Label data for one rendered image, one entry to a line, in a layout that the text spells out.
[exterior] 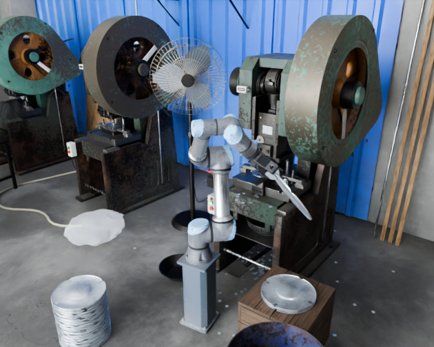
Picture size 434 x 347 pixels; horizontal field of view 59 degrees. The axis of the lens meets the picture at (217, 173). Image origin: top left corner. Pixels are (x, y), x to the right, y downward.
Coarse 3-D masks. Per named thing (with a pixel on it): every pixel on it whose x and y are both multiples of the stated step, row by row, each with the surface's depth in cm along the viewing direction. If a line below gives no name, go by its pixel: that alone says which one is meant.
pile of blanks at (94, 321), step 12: (60, 312) 204; (72, 312) 202; (84, 312) 205; (96, 312) 210; (108, 312) 223; (60, 324) 208; (72, 324) 206; (84, 324) 207; (96, 324) 212; (108, 324) 224; (60, 336) 215; (72, 336) 208; (84, 336) 210; (96, 336) 214; (108, 336) 224
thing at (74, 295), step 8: (72, 280) 225; (80, 280) 225; (88, 280) 225; (96, 280) 225; (56, 288) 218; (64, 288) 218; (72, 288) 217; (80, 288) 217; (88, 288) 217; (96, 288) 218; (104, 288) 218; (56, 296) 212; (64, 296) 212; (72, 296) 211; (80, 296) 211; (88, 296) 212; (96, 296) 212; (56, 304) 206; (64, 304) 206; (72, 304) 206; (80, 304) 206
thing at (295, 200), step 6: (276, 174) 178; (276, 180) 192; (282, 180) 173; (282, 186) 186; (288, 186) 171; (288, 192) 188; (294, 198) 177; (300, 204) 172; (300, 210) 190; (306, 210) 172; (306, 216) 187
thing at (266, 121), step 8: (264, 112) 243; (272, 112) 243; (264, 120) 244; (272, 120) 240; (264, 128) 245; (272, 128) 241; (264, 136) 247; (272, 136) 243; (264, 144) 246; (272, 144) 245; (280, 144) 247; (264, 152) 247; (272, 152) 246; (280, 152) 249
